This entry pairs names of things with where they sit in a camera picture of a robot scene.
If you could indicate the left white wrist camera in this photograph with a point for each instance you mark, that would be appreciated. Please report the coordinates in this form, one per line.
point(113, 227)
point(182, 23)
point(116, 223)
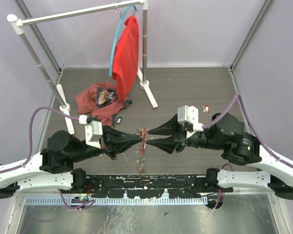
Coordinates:
point(93, 131)

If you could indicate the blue and red keys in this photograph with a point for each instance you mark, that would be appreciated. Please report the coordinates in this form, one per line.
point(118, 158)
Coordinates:
point(205, 109)

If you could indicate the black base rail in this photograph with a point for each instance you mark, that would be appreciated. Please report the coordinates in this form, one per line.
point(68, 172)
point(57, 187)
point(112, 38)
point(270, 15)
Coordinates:
point(149, 186)

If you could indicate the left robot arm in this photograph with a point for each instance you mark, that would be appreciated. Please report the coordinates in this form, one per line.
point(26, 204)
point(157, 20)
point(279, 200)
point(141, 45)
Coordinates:
point(53, 167)

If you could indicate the small electronics board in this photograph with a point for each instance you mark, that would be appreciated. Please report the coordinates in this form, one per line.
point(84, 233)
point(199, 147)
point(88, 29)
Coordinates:
point(80, 199)

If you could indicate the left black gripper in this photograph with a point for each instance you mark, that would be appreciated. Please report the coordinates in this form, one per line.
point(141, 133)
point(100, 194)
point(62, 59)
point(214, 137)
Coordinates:
point(112, 142)

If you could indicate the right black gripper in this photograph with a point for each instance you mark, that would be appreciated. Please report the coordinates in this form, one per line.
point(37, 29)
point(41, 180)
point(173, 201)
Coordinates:
point(173, 128)

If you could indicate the blue clothes hanger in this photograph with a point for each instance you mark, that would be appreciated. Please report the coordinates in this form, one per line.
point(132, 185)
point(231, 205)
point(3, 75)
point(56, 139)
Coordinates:
point(122, 18)

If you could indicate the black key tag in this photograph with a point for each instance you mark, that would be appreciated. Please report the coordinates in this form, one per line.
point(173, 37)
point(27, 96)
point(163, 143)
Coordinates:
point(117, 121)

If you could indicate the red handled keyring with keys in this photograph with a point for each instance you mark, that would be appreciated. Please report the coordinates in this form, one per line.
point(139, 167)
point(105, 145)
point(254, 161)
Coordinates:
point(140, 154)

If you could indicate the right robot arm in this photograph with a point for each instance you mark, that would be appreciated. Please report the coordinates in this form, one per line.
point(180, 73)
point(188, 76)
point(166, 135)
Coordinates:
point(274, 172)

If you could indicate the grey cable duct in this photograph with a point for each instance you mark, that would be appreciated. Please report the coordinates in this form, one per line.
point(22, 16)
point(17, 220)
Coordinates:
point(164, 200)

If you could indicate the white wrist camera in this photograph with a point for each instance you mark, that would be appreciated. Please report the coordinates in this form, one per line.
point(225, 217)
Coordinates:
point(188, 117)
point(93, 131)

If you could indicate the bright red shirt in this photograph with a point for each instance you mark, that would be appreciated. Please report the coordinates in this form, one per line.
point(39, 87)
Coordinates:
point(126, 57)

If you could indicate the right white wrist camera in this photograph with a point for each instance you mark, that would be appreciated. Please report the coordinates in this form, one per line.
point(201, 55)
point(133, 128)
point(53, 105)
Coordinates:
point(188, 117)

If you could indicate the dark red printed shirt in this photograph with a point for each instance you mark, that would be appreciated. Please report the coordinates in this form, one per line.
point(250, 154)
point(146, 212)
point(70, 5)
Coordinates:
point(101, 101)

